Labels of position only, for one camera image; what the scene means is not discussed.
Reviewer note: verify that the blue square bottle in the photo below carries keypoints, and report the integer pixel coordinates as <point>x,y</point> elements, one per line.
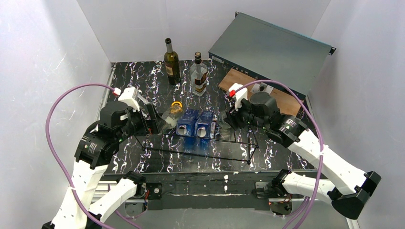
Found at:
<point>186,127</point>
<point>203,128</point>

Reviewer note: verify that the dark green wine bottle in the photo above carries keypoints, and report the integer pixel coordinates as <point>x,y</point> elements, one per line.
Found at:
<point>171,61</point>

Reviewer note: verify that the metal bracket on board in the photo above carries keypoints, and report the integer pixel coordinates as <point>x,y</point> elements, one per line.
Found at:
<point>263,87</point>

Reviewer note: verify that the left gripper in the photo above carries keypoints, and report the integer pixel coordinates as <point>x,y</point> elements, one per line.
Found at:
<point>152,119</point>

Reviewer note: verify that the square whisky bottle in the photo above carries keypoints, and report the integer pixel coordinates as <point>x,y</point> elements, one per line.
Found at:
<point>198,74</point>

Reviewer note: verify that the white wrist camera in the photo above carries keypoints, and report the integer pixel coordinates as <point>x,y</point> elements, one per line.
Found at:
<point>129,96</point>
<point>239,92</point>

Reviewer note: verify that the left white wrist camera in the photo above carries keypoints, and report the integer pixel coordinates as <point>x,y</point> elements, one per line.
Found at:
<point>129,96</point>

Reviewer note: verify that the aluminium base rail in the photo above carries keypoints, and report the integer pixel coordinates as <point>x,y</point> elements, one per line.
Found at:
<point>213,187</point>

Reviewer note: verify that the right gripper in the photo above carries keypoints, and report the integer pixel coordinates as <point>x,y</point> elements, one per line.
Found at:
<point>235,117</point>

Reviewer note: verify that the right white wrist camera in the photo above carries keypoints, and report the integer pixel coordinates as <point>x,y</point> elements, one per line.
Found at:
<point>239,92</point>

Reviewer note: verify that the grey rack server unit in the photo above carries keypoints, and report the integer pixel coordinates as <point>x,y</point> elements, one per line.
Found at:
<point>263,50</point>

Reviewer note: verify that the black wire wine rack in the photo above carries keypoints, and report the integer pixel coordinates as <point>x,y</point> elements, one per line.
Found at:
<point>217,149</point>

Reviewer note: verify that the wooden board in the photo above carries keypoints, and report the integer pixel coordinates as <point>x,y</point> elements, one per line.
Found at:
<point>285,101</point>

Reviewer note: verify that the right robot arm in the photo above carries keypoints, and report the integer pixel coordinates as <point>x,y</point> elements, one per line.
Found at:
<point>346,188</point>

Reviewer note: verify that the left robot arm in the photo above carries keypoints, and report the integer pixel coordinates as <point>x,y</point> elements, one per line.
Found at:
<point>118,122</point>

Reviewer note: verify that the tall clear glass bottle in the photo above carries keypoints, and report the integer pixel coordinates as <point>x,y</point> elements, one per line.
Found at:
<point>223,128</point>

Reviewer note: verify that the yellow tape measure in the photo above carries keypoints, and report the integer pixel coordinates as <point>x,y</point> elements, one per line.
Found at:
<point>176,103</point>

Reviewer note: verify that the clear bottle with dark label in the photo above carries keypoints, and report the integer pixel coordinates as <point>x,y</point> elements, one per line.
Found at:
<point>171,117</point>

